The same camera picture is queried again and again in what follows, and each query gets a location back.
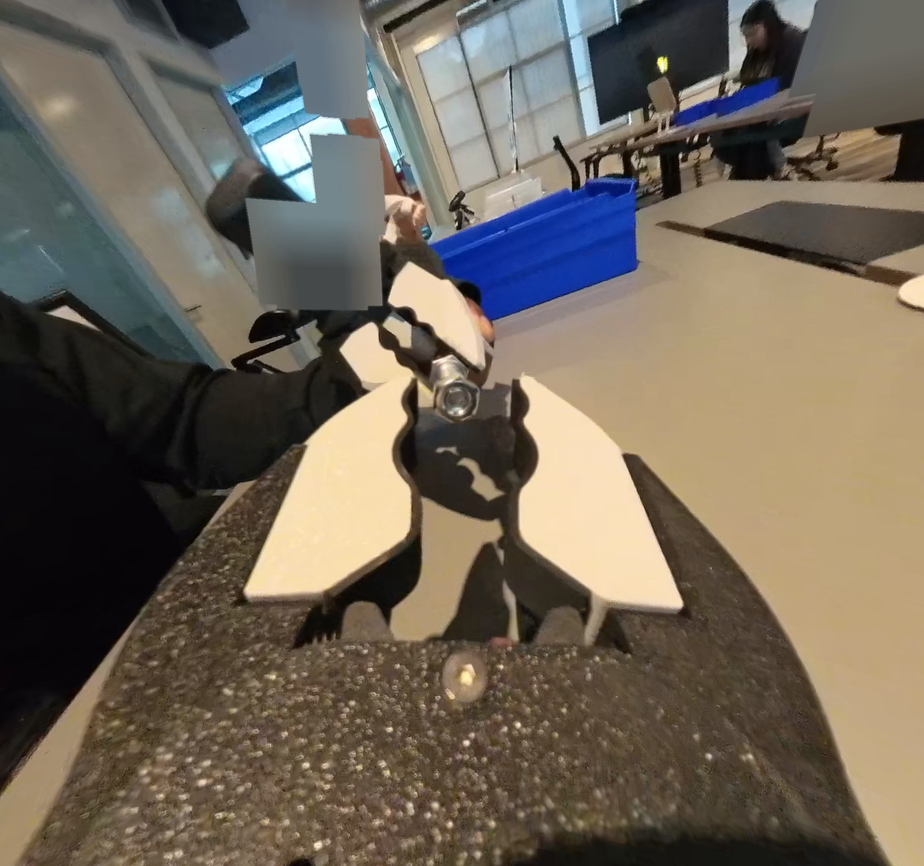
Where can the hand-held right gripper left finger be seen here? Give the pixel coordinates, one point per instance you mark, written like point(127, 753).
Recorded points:
point(339, 498)

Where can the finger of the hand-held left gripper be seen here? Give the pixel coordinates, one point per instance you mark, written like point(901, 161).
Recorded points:
point(440, 310)
point(372, 357)

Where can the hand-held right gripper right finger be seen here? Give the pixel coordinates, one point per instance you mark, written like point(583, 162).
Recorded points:
point(599, 512)

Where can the silver hex bolt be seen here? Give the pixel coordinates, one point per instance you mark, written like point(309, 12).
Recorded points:
point(444, 368)

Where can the silver hex nut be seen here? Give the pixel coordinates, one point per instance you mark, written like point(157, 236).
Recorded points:
point(456, 399)

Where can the person's left forearm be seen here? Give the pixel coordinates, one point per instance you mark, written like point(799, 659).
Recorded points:
point(180, 404)

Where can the black office chair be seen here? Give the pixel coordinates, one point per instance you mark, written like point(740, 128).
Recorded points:
point(570, 165)
point(278, 335)

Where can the small black tripod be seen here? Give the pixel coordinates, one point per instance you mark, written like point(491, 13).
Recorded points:
point(460, 207)

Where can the blue plastic bin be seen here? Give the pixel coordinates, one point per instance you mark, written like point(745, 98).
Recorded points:
point(548, 252)
point(751, 93)

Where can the black framed marker board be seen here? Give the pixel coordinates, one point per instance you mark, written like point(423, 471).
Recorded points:
point(86, 317)

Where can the long wooden table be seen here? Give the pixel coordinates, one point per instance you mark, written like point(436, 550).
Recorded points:
point(650, 131)

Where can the large black screen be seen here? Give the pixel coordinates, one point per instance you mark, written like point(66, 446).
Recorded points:
point(657, 50)

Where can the black table mat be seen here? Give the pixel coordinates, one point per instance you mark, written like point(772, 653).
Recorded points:
point(823, 230)

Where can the white rounded board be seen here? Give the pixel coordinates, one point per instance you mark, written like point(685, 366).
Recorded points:
point(911, 294)

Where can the black wall screen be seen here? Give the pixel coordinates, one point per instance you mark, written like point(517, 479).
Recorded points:
point(198, 3)

